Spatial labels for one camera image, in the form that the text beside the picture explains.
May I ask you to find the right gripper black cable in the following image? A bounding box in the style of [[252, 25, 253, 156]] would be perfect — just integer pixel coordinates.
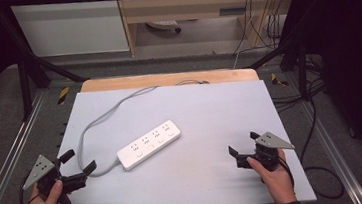
[[276, 154, 295, 187]]

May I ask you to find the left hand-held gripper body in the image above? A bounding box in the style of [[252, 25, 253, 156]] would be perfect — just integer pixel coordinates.
[[20, 150, 90, 204]]

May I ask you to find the yellow black floor tape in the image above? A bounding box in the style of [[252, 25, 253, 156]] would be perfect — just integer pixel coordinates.
[[270, 71, 289, 88], [55, 86, 72, 106]]

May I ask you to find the wooden desk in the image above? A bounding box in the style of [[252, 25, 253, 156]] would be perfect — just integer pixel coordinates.
[[115, 0, 302, 61]]

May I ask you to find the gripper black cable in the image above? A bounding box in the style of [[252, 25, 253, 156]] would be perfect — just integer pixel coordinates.
[[17, 175, 43, 204], [276, 154, 295, 187]]

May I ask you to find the bundle of hanging cables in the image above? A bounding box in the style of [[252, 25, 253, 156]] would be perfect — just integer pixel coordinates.
[[225, 0, 304, 70]]

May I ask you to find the white cabinet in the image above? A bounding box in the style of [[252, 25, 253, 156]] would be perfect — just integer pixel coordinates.
[[10, 0, 131, 63]]

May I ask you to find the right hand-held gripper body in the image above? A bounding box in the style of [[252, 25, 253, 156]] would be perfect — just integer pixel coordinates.
[[233, 128, 298, 175]]

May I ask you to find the grey power strip cable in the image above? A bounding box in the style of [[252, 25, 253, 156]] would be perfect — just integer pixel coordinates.
[[70, 77, 217, 179]]

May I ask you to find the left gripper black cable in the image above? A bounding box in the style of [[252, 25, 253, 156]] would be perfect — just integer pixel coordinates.
[[17, 175, 43, 204]]

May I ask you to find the black floor cable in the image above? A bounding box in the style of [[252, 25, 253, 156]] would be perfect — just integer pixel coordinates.
[[268, 66, 347, 204]]

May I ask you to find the person's right hand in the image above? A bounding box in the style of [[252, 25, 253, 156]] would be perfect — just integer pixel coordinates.
[[245, 148, 297, 204]]

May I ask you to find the small white power strip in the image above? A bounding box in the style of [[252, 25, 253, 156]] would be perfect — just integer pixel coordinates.
[[145, 18, 182, 37]]

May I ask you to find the wooden board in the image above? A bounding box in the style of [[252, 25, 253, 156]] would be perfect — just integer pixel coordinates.
[[79, 62, 260, 98]]

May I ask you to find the aluminium floor rail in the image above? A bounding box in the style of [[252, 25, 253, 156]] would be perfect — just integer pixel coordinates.
[[0, 89, 60, 204], [301, 96, 362, 204]]

